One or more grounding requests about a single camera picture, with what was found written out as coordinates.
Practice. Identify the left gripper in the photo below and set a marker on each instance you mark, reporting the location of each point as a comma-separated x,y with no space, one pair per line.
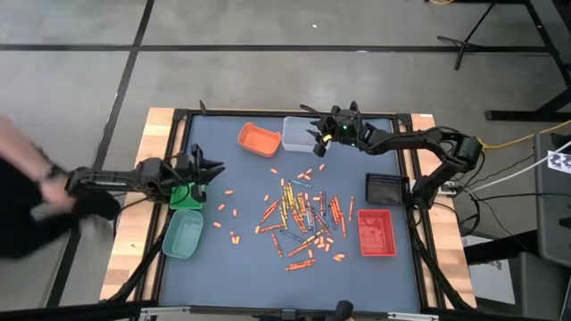
183,169

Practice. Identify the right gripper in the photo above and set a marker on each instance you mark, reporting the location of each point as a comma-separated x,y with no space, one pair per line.
345,127

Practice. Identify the blue crayon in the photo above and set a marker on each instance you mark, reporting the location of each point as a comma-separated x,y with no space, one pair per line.
291,235
300,183

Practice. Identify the teal crayon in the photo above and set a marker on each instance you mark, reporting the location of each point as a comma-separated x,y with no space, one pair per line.
310,218

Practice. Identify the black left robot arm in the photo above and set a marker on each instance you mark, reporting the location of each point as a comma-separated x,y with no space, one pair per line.
111,178

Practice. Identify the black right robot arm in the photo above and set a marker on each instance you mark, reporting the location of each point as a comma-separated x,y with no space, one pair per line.
401,139

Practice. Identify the clear plastic bin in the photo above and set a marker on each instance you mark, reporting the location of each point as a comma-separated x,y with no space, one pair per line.
294,134

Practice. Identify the green mesh basket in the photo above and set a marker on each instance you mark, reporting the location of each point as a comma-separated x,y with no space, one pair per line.
180,198

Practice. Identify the teal plastic bin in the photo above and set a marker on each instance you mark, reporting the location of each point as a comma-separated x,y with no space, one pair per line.
183,234

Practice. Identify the orange plastic bin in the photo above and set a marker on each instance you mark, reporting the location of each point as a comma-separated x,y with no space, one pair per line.
259,139

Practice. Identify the black mesh basket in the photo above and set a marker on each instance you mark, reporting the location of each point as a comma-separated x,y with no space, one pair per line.
386,189

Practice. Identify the red mesh basket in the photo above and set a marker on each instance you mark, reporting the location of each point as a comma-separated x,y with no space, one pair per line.
377,232

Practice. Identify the black tripod stand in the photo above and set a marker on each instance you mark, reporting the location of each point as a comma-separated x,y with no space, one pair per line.
466,43

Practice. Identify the black rounded object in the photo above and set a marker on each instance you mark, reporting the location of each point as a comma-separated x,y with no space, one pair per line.
343,310

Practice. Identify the person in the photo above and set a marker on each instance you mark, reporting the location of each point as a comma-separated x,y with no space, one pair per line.
18,223

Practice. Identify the white box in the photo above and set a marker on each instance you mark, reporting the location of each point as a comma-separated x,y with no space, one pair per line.
488,276

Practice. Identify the white printed tag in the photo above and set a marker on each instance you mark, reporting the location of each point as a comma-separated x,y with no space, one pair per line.
560,161

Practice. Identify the grey cabinet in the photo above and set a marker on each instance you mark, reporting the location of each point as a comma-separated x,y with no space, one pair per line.
553,214

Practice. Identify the grey box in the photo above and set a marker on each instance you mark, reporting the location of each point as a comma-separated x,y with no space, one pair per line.
540,285

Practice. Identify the black metal table frame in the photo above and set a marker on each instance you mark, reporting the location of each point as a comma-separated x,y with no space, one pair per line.
245,112

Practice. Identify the grey camera bracket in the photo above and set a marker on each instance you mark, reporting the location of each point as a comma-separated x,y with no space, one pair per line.
288,314

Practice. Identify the black desk frame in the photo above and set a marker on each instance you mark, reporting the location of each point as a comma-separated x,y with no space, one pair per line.
513,116

